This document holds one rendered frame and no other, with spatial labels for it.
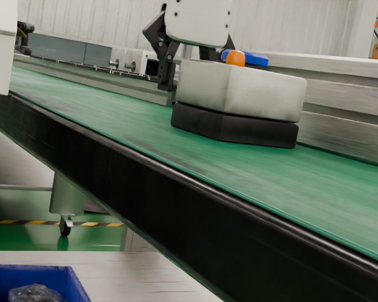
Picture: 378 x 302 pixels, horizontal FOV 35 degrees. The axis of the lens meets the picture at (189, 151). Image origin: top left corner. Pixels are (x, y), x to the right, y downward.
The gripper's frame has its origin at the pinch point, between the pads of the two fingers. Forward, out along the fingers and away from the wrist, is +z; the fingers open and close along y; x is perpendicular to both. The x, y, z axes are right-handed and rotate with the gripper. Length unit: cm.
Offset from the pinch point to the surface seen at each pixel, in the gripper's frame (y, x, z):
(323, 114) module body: 4.8, 33.4, 0.8
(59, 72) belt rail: 1.7, -47.1, 2.9
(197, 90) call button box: 17.0, 31.1, 0.5
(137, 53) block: -30, -77, -5
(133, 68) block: -29, -77, -1
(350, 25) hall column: -589, -565, -112
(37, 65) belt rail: 1, -64, 2
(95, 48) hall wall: -416, -1058, -26
